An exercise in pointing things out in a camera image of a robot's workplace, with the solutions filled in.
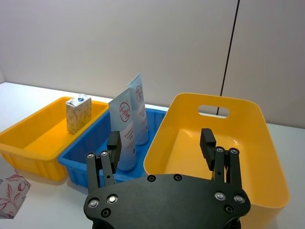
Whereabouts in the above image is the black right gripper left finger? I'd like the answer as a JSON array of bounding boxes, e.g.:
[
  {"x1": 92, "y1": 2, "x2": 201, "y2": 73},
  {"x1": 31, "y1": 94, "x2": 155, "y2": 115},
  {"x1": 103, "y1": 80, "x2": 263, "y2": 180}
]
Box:
[{"x1": 85, "y1": 131, "x2": 122, "y2": 194}]

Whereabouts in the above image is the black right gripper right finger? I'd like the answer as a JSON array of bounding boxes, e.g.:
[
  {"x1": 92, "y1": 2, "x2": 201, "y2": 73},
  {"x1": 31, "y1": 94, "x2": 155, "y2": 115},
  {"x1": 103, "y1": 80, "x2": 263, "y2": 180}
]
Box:
[{"x1": 198, "y1": 128, "x2": 243, "y2": 191}]

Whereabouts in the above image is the white tube with red emblem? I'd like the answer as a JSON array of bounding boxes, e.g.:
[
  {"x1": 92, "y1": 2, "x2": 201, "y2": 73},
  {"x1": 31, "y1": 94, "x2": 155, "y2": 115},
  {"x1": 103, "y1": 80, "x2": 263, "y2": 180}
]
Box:
[
  {"x1": 127, "y1": 73, "x2": 149, "y2": 146},
  {"x1": 108, "y1": 89, "x2": 137, "y2": 171}
]

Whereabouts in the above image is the blue rectangular plastic bin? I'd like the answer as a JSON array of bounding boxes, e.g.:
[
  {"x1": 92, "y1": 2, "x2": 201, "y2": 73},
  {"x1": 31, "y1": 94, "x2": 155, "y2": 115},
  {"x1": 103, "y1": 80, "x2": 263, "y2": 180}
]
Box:
[{"x1": 58, "y1": 107, "x2": 168, "y2": 189}]

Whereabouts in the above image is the small patterned drink carton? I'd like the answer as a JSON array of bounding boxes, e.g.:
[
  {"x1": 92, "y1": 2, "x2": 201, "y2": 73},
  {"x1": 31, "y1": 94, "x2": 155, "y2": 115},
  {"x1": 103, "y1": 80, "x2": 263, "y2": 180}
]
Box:
[{"x1": 65, "y1": 94, "x2": 92, "y2": 135}]

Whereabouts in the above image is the yellow rectangular plastic bin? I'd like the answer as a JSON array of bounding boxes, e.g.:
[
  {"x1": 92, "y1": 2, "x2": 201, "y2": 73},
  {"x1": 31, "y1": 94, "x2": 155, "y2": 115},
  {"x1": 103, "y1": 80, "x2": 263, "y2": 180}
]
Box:
[{"x1": 0, "y1": 96, "x2": 110, "y2": 181}]

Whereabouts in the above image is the thin black vertical strip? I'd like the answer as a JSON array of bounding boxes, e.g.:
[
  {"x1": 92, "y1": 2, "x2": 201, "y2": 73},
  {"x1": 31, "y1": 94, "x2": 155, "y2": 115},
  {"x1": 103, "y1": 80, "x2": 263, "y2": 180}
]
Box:
[{"x1": 216, "y1": 0, "x2": 241, "y2": 115}]

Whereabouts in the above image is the white box with red flowers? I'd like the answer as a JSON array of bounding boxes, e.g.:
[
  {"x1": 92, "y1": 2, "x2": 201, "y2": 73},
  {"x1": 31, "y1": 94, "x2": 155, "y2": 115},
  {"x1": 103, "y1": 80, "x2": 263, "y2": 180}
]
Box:
[{"x1": 0, "y1": 173, "x2": 32, "y2": 220}]

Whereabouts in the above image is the yellow plastic basket with handle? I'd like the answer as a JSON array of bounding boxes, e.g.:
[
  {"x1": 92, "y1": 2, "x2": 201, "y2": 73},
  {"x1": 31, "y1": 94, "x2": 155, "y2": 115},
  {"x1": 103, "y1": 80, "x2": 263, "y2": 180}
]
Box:
[{"x1": 142, "y1": 92, "x2": 291, "y2": 229}]

